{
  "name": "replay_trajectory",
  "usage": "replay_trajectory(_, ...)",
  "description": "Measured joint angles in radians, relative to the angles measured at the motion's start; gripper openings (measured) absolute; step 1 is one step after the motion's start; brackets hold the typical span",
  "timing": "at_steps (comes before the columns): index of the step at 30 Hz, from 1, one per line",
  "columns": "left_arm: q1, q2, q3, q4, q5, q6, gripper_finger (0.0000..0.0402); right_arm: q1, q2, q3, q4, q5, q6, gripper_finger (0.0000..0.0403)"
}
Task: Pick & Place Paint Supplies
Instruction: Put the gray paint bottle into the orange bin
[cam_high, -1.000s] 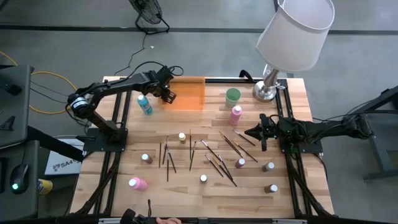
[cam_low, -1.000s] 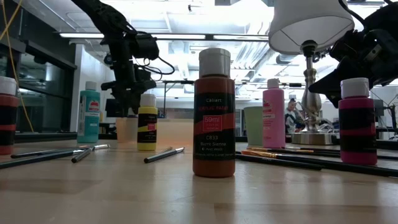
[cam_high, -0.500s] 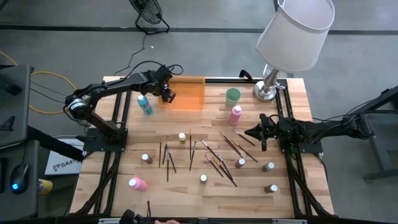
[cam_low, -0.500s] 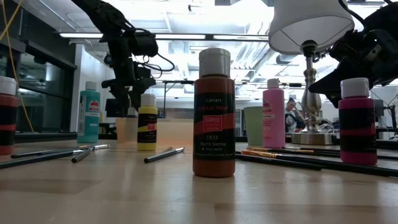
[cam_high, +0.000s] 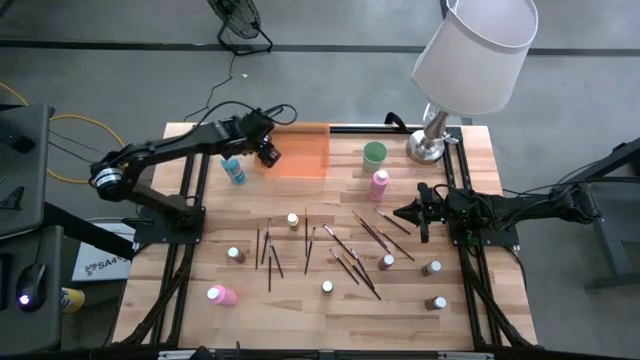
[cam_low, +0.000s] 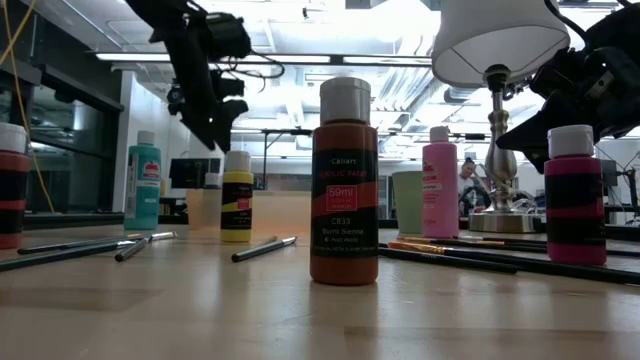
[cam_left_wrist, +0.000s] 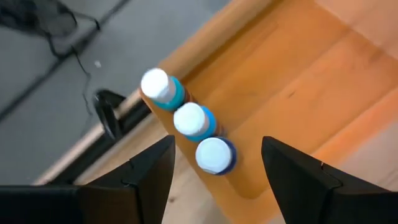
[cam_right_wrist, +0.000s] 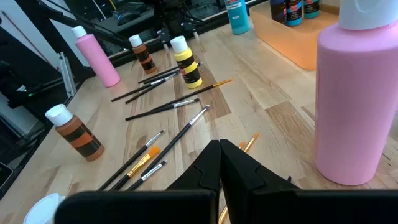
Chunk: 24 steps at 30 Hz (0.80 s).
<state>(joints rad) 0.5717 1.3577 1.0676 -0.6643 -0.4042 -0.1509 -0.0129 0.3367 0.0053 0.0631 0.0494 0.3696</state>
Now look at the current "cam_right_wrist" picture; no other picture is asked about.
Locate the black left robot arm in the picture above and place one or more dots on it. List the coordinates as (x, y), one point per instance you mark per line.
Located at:
(174, 18)

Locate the paint bottle blue label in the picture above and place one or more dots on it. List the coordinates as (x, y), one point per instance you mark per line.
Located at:
(294, 14)

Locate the dark blue paint bottle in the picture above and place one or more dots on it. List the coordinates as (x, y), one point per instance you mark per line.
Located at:
(278, 11)

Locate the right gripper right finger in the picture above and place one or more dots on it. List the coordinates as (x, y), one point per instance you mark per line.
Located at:
(242, 180)

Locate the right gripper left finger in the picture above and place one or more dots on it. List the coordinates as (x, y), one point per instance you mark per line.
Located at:
(199, 177)

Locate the yellow paint bottle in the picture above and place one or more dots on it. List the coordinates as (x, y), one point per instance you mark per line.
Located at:
(188, 67)

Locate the black computer mouse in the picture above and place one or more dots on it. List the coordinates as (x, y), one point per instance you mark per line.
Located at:
(127, 18)

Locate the tall pink paint bottle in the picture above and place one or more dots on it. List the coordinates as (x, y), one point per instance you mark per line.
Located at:
(354, 109)
(98, 59)

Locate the silver aluminium bar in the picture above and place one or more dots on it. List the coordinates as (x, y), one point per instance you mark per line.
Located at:
(66, 76)

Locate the right paintbrushes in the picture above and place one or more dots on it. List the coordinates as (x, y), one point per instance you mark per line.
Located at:
(151, 152)

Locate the orange translucent plastic bin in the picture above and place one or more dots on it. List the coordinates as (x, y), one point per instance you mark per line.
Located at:
(289, 43)

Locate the tall teal paint bottle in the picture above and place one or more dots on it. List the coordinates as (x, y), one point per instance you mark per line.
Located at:
(237, 17)

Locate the rust brown paint bottle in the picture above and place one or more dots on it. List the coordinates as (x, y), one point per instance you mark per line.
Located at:
(143, 56)

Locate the black table-level camera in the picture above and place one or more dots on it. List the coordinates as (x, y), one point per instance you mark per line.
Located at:
(18, 90)

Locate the small teal paint bottle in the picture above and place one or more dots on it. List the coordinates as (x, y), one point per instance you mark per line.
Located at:
(311, 9)

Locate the burnt sienna paint bottle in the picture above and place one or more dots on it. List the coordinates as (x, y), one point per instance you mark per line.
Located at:
(79, 137)

